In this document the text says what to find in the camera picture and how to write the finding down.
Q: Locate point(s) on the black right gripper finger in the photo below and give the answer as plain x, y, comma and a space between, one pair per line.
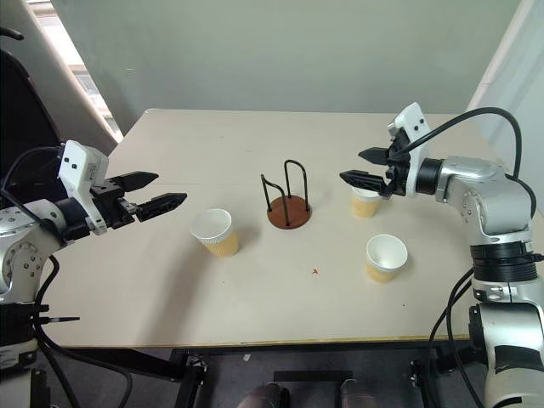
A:
365, 180
376, 156

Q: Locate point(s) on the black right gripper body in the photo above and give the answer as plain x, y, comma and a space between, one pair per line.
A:
398, 170

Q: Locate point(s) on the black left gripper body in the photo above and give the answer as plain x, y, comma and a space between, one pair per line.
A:
111, 208

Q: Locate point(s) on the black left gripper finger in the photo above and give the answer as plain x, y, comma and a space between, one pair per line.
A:
138, 179
163, 203

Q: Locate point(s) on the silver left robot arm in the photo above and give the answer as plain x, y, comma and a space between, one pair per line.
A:
25, 251

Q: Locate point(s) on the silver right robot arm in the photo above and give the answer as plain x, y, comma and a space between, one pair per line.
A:
493, 200

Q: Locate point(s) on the yellow ribbed paper cup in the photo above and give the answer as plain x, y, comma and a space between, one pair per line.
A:
217, 236
384, 259
364, 206

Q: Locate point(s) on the white leaning panel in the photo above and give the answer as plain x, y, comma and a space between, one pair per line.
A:
64, 81

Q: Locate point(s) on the black chair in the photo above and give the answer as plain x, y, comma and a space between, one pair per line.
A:
25, 110

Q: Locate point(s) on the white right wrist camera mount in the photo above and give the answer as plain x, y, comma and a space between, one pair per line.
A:
415, 123

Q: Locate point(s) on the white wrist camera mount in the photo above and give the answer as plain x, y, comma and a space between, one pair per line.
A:
78, 168
415, 123

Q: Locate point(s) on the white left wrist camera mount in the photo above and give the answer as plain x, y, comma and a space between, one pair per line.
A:
78, 168

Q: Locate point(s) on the black metal table frame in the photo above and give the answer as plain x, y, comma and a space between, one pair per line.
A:
187, 374

